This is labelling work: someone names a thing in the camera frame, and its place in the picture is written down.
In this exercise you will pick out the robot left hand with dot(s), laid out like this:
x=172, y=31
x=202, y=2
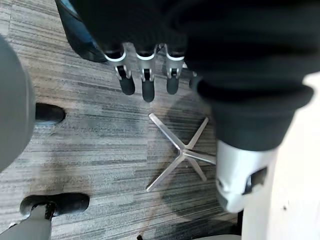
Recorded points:
x=225, y=50

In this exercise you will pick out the black bag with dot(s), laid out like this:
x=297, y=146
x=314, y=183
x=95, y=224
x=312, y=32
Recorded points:
x=77, y=37

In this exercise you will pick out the chrome star chair base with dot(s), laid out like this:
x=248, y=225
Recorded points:
x=186, y=153

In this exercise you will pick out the robot dark foot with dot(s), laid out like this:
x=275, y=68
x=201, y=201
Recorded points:
x=62, y=203
x=48, y=113

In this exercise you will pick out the robot silver leg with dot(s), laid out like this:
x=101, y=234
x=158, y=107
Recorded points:
x=12, y=105
x=30, y=227

